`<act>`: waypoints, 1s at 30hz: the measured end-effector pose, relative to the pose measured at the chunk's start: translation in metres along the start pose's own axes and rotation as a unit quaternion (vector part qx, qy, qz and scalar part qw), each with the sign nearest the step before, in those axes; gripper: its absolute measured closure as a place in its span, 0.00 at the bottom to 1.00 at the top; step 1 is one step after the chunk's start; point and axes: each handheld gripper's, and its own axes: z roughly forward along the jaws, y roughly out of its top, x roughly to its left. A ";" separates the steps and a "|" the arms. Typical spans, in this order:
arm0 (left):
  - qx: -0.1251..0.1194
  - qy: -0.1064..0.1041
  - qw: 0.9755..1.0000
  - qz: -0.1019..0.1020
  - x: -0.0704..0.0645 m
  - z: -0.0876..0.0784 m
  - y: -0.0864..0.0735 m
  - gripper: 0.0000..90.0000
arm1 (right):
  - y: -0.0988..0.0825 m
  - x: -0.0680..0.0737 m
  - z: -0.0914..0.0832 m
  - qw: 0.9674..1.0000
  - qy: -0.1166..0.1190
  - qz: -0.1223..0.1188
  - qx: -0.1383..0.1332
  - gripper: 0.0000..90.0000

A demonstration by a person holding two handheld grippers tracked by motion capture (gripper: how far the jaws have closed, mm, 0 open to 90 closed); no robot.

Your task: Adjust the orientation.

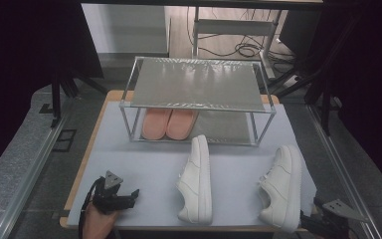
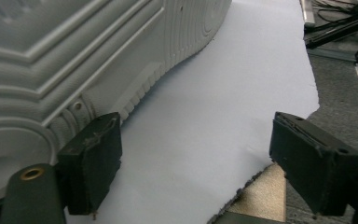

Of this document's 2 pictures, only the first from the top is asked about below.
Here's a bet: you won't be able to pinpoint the black metal stand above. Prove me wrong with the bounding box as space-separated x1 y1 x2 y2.
268 13 362 137

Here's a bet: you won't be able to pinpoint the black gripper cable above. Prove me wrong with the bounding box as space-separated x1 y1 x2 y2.
78 177 104 239

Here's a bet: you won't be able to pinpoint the pink perforated slipper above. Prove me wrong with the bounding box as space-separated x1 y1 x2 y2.
165 109 199 141
141 108 173 140

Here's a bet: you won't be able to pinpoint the pale table cover sheet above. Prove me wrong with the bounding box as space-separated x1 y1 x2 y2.
67 101 317 228

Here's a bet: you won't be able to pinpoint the aluminium floor rail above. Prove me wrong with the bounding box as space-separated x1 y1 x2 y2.
306 104 382 239
0 99 78 239

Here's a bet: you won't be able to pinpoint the black floor cables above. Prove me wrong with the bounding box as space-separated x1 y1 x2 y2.
187 8 296 66

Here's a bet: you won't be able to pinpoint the two-tier metal shoe rack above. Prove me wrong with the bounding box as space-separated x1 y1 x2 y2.
118 56 278 147

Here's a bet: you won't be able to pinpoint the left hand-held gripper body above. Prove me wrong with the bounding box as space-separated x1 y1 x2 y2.
92 170 132 215

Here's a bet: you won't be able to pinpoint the person's left hand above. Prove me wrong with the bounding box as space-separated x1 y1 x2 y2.
83 202 120 239

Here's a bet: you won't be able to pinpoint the white metal desk frame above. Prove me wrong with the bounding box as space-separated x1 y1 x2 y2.
192 6 283 81

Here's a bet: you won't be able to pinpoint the black tripod stand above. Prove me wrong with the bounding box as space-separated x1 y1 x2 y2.
48 66 108 128

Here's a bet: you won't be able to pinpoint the white sneaker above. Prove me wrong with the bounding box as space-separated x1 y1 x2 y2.
174 133 213 225
258 143 303 233

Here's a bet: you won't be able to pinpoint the grey board panel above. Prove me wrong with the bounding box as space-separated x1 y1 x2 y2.
81 3 170 56

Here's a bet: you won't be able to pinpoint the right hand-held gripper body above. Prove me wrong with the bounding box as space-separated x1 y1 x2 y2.
312 198 370 239

